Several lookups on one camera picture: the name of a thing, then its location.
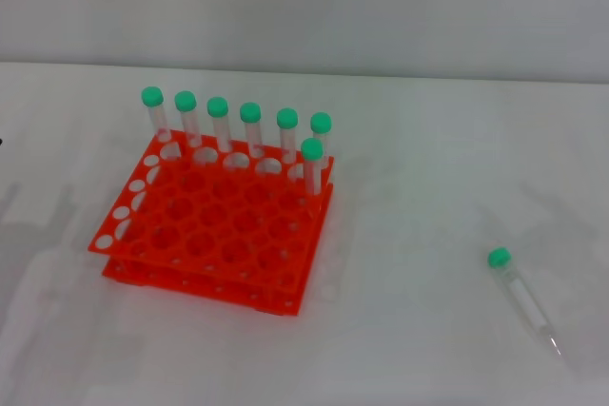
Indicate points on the clear test tube green cap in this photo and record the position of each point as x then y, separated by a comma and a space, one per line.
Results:
152, 96
499, 257
312, 148
321, 122
217, 107
185, 101
287, 118
250, 112

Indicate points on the orange plastic test tube rack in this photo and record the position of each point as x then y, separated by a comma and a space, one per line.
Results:
238, 244

